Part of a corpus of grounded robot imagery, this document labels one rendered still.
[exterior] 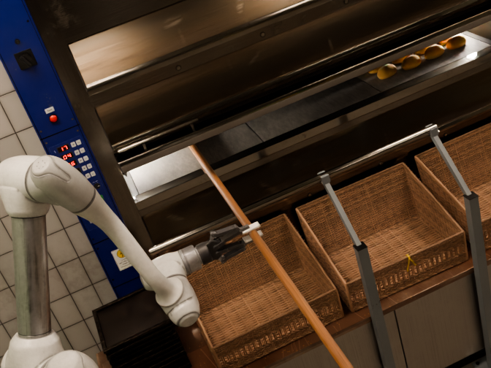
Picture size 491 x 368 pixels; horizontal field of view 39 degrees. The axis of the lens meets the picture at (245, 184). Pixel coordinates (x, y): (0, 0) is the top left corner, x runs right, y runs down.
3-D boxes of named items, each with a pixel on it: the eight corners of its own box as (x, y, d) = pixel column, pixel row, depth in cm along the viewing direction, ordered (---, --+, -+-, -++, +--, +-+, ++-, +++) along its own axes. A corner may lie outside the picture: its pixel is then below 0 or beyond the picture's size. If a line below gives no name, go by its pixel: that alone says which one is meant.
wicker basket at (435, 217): (306, 255, 325) (292, 207, 311) (413, 208, 333) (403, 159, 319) (351, 315, 283) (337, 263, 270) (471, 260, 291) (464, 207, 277)
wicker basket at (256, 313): (188, 309, 315) (169, 263, 301) (299, 258, 325) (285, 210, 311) (221, 378, 274) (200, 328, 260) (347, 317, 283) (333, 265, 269)
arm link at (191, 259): (184, 266, 246) (199, 258, 247) (191, 279, 238) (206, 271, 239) (175, 245, 241) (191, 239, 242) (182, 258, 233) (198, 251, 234)
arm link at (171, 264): (182, 261, 247) (193, 288, 238) (141, 280, 245) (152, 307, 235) (174, 242, 239) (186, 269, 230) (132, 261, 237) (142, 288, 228)
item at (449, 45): (326, 50, 370) (324, 40, 367) (405, 17, 377) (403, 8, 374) (382, 82, 318) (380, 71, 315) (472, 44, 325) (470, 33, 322)
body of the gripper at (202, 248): (191, 241, 242) (216, 230, 243) (199, 259, 246) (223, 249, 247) (197, 251, 235) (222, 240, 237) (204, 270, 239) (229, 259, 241)
